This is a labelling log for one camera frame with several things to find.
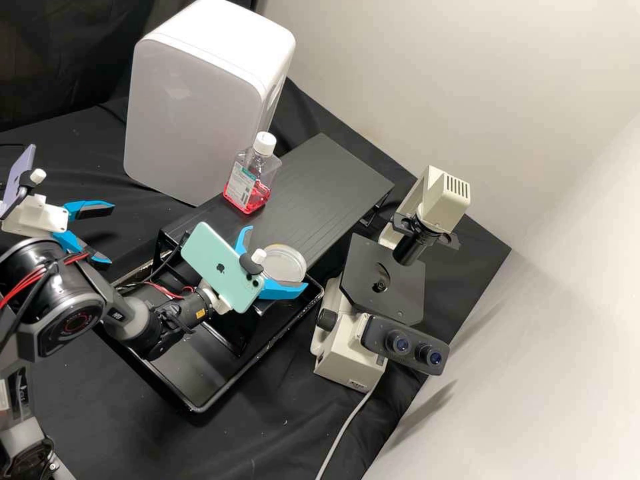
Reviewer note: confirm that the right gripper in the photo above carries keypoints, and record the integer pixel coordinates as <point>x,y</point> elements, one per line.
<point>211,296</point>

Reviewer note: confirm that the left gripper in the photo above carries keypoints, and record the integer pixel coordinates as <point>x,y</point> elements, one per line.
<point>42,217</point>

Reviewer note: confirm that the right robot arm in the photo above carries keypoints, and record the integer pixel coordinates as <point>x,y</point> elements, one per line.
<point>75,295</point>

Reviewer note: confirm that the petri dish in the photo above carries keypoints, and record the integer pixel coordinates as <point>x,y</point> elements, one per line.
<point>285,265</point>

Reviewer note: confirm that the red liquid bottle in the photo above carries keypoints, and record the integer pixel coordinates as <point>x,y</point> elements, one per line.
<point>248,192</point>

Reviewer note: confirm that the black platform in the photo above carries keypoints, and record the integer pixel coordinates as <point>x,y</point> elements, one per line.
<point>320,200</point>

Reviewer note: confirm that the black tray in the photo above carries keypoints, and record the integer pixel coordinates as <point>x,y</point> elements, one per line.
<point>200,370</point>

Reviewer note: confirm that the cream microscope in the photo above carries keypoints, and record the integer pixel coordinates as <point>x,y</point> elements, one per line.
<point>345,360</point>

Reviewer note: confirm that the white box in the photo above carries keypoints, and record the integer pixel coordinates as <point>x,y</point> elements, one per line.
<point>200,95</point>

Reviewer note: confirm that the right wrist camera phone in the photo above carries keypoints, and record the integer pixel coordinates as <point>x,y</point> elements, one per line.
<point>215,265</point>

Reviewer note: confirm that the wrist camera phone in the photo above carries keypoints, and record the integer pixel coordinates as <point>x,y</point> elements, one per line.
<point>215,265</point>
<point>22,162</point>

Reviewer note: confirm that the left wrist camera phone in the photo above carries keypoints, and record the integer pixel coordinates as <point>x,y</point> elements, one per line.
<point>22,162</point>

